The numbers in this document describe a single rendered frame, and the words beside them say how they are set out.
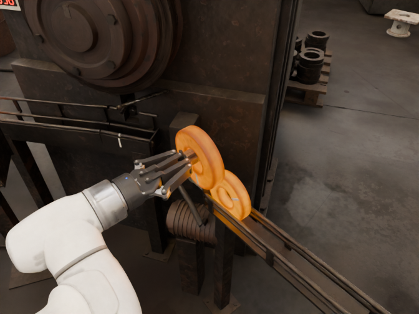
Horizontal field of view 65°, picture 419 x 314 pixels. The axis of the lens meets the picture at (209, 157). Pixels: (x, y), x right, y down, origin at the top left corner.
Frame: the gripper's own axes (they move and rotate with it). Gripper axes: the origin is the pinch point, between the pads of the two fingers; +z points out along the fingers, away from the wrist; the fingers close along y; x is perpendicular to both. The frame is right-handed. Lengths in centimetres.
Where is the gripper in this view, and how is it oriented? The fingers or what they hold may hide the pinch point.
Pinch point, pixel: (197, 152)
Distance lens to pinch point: 76.1
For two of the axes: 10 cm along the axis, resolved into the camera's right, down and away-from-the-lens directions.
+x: -0.4, -7.3, -6.8
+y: 6.2, 5.2, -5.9
